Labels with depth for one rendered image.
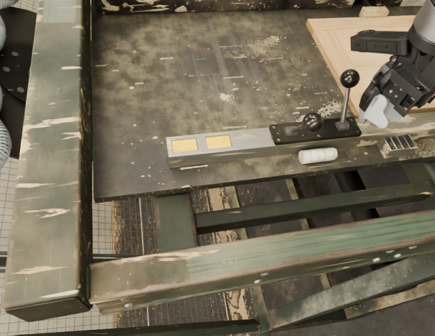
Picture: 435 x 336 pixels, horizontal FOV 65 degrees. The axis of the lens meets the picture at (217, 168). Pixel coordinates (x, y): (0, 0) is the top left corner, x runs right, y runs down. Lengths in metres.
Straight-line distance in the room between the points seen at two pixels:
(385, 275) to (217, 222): 0.82
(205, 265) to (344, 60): 0.68
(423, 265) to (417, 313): 0.91
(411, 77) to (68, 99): 0.60
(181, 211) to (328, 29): 0.69
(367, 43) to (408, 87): 0.10
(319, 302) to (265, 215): 0.87
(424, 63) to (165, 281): 0.51
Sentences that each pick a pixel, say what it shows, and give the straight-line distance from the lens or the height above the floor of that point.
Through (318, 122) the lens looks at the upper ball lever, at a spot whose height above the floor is 1.55.
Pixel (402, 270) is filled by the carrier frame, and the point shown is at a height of 0.79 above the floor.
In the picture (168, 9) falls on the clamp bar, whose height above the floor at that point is 1.65.
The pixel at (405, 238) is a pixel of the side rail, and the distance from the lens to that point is 0.71.
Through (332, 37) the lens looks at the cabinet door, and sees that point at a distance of 1.09.
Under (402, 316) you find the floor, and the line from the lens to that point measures 2.27.
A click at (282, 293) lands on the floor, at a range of 2.75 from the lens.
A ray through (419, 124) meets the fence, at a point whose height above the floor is 1.22.
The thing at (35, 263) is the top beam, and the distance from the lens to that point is 0.56.
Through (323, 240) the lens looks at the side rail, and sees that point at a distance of 0.64.
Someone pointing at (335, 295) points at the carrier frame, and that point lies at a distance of 1.51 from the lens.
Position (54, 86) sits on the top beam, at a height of 1.92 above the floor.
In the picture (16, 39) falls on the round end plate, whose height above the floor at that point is 1.96.
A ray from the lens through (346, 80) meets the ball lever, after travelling 0.75.
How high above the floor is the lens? 2.03
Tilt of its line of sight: 36 degrees down
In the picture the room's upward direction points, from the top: 78 degrees counter-clockwise
